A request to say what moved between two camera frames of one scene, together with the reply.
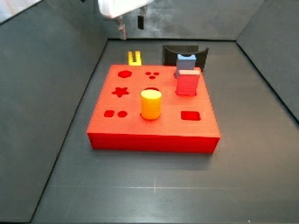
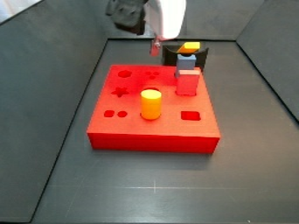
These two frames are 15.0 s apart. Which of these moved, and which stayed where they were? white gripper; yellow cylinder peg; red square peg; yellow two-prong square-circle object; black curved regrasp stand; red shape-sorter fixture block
Moved: white gripper; yellow two-prong square-circle object
Stayed: red square peg; black curved regrasp stand; red shape-sorter fixture block; yellow cylinder peg
